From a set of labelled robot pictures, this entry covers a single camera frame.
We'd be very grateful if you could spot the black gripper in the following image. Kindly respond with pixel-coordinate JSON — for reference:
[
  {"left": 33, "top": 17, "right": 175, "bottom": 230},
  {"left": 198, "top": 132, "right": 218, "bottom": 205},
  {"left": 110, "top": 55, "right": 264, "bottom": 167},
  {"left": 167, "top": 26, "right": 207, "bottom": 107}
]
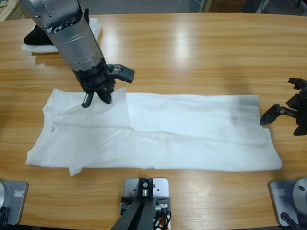
[
  {"left": 73, "top": 62, "right": 116, "bottom": 108},
  {"left": 259, "top": 87, "right": 307, "bottom": 137}
]

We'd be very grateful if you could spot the white t-shirt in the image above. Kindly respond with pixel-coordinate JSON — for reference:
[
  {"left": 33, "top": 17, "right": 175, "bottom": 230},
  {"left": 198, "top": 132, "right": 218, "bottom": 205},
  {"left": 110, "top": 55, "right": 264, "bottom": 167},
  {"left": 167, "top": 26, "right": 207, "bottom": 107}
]
[{"left": 25, "top": 87, "right": 283, "bottom": 177}]

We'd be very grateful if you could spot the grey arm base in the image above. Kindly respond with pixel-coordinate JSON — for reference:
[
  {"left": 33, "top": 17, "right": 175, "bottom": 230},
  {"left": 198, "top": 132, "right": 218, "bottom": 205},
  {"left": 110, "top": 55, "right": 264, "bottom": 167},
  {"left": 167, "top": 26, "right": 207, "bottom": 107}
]
[
  {"left": 268, "top": 177, "right": 307, "bottom": 227},
  {"left": 0, "top": 181, "right": 29, "bottom": 226}
]

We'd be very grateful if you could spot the folded white garment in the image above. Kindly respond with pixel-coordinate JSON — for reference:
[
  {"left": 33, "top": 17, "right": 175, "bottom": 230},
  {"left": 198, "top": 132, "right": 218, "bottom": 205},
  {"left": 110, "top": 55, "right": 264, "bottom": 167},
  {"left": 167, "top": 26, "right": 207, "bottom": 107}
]
[{"left": 21, "top": 17, "right": 101, "bottom": 55}]

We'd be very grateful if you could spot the folded black garment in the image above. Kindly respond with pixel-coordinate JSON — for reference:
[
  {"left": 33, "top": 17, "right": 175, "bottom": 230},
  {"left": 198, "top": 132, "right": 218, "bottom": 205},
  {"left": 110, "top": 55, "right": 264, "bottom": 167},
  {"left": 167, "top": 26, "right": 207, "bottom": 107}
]
[{"left": 23, "top": 8, "right": 91, "bottom": 46}]

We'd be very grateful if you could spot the light wooden pallet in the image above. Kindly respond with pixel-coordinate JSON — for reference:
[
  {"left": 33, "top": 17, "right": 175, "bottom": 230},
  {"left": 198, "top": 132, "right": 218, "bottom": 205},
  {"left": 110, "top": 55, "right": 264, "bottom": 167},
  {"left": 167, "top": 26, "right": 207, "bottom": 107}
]
[{"left": 0, "top": 0, "right": 26, "bottom": 22}]

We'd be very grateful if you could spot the brown cardboard box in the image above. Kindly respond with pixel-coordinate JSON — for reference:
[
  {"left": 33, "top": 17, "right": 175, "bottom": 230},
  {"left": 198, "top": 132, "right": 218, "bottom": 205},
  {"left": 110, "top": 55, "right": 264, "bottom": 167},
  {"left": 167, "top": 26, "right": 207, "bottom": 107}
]
[{"left": 210, "top": 0, "right": 243, "bottom": 13}]

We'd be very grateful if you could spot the orange clamp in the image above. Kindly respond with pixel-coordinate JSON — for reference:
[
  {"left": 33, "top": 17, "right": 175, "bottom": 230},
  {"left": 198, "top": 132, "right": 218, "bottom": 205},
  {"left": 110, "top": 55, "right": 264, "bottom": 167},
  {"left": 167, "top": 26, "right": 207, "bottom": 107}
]
[{"left": 153, "top": 212, "right": 171, "bottom": 230}]

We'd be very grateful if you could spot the black base cable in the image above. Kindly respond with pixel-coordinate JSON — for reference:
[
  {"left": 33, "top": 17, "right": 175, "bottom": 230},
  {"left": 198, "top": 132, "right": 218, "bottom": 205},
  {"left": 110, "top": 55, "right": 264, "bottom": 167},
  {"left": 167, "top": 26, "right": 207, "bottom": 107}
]
[
  {"left": 0, "top": 206, "right": 12, "bottom": 226},
  {"left": 280, "top": 211, "right": 302, "bottom": 230}
]

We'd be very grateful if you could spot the white mount plate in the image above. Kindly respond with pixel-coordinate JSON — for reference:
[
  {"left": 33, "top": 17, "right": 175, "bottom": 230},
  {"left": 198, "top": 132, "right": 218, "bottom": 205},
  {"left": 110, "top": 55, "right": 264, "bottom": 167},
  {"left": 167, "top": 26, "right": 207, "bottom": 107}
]
[{"left": 123, "top": 177, "right": 171, "bottom": 230}]

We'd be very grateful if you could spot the silver angle bracket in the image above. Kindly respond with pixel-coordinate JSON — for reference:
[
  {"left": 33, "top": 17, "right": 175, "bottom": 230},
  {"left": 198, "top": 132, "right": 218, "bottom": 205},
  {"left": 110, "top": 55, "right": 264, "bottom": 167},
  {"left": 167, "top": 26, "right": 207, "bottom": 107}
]
[
  {"left": 155, "top": 200, "right": 170, "bottom": 214},
  {"left": 119, "top": 200, "right": 131, "bottom": 215}
]

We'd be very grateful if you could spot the dark camera post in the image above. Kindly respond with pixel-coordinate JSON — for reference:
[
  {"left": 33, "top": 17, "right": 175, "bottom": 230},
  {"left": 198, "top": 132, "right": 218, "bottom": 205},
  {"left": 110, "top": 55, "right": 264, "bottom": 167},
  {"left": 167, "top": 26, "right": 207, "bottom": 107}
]
[{"left": 112, "top": 177, "right": 154, "bottom": 230}]

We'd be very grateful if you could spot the white wire frame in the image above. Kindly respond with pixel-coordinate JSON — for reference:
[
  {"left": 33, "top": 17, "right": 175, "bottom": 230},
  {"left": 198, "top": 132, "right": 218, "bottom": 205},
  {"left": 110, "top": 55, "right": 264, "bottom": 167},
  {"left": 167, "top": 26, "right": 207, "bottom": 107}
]
[{"left": 177, "top": 0, "right": 207, "bottom": 13}]

